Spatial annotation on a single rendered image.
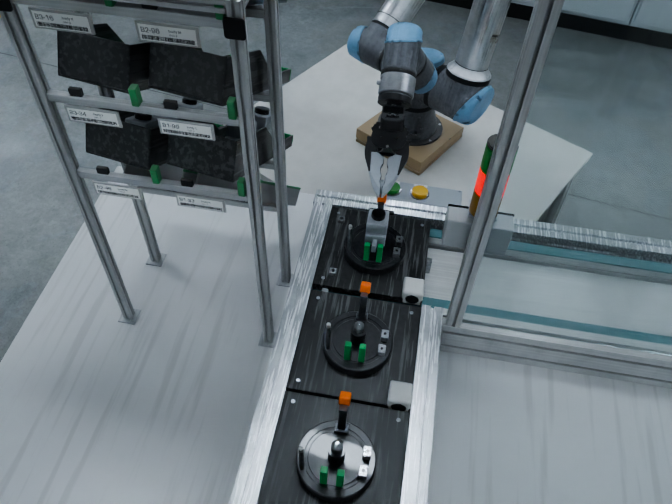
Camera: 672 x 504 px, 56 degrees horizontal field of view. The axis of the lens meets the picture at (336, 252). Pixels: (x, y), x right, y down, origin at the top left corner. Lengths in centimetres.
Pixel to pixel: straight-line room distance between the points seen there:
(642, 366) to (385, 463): 60
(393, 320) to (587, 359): 42
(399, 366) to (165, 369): 50
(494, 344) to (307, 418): 44
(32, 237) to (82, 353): 156
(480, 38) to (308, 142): 57
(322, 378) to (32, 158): 241
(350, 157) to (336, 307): 61
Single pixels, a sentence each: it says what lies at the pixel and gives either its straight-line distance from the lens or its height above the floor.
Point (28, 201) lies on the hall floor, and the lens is 317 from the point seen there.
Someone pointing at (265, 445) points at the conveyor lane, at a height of 96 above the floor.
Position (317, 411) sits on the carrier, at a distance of 122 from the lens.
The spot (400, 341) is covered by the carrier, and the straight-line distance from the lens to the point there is 130.
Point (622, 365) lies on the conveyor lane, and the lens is 147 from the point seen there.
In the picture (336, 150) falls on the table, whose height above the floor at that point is 86.
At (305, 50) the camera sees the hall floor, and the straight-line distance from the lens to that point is 388.
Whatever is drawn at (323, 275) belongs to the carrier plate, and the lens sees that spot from 139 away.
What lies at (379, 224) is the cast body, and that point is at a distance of 134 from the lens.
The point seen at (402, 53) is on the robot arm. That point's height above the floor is 135.
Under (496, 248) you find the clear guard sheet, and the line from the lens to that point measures 118.
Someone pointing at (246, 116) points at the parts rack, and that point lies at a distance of 95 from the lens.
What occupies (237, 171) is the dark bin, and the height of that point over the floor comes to 131.
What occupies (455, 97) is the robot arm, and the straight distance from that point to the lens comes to 168.
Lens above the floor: 206
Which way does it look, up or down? 50 degrees down
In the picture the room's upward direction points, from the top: 2 degrees clockwise
